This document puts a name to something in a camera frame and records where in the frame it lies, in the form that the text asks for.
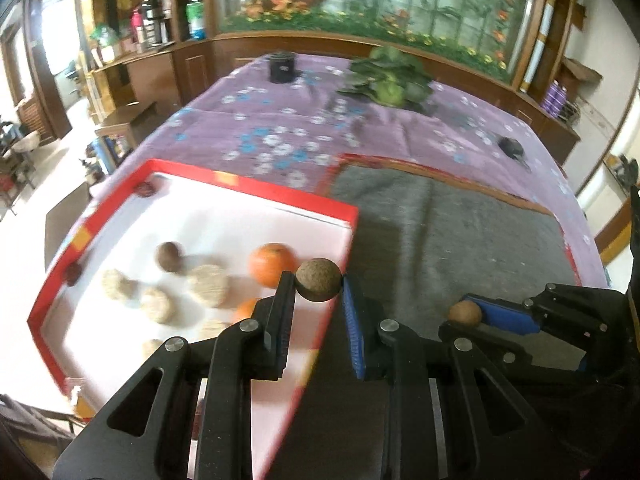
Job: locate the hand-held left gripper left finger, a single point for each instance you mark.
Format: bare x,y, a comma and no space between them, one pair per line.
280,320

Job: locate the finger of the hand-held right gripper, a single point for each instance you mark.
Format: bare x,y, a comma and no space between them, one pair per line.
525,355
505,317

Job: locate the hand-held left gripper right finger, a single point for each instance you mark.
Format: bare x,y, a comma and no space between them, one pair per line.
352,320

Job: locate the small brown longan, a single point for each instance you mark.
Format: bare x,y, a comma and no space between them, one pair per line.
465,314

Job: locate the brown round longan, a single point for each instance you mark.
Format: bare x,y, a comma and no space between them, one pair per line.
169,256
318,280

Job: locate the red-rimmed white tray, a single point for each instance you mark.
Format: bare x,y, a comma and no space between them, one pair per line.
200,220

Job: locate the dried red date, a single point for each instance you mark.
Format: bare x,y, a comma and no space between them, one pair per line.
74,274
145,189

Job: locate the small orange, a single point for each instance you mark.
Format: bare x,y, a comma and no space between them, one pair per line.
245,310

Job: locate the large orange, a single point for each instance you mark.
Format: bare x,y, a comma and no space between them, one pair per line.
272,262

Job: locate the grey mat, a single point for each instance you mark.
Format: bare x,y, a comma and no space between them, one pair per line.
450,230

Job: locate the small black object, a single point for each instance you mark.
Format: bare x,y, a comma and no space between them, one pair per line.
511,146

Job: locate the purple floral tablecloth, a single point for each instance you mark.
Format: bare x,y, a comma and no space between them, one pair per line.
300,110

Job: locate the purple bottles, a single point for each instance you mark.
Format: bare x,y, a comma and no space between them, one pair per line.
555,97

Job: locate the green leafy vegetable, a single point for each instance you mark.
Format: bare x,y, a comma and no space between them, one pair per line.
387,91

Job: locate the small wooden stool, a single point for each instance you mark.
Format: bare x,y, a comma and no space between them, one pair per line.
125,125

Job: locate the black cylindrical holder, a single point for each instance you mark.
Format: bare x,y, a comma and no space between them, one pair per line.
282,67

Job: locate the cardboard box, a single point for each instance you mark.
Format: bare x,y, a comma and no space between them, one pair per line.
580,70

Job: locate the brown wooden sideboard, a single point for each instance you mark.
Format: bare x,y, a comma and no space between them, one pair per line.
160,75

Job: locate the rolled white poster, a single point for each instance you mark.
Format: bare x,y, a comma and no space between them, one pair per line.
537,45

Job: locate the dark wooden chair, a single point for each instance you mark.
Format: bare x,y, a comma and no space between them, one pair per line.
30,435

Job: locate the pink bottle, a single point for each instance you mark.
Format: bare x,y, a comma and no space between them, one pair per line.
136,25

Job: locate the green bag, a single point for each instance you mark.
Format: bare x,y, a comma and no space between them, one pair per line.
105,37

